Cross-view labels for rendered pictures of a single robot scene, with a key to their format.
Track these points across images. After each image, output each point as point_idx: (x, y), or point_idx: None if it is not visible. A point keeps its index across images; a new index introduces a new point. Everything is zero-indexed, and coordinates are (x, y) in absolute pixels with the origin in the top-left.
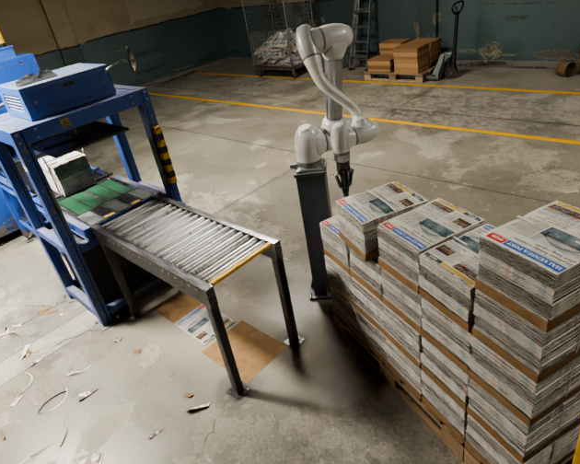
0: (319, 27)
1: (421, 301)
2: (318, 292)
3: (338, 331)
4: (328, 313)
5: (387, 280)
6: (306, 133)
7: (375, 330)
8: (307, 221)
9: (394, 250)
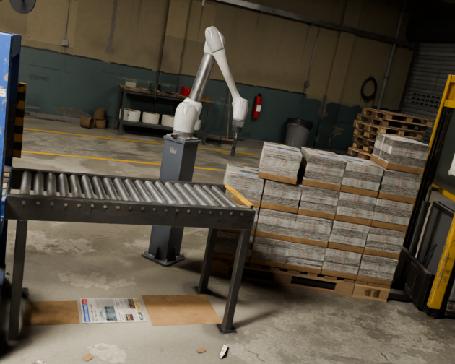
0: None
1: (339, 196)
2: (167, 258)
3: (216, 275)
4: (191, 269)
5: (308, 193)
6: (194, 107)
7: (279, 243)
8: None
9: (323, 168)
